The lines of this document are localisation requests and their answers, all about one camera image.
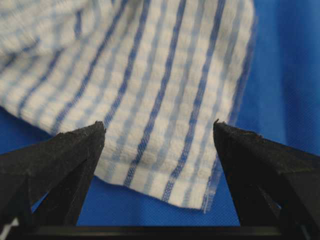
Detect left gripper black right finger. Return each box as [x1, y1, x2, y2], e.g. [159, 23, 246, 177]
[213, 121, 320, 240]

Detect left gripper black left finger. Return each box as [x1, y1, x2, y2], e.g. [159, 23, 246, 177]
[0, 121, 105, 240]

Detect white blue striped towel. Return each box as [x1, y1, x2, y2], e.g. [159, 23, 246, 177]
[0, 0, 256, 211]

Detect blue table cloth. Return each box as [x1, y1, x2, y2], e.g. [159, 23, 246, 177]
[0, 0, 320, 226]

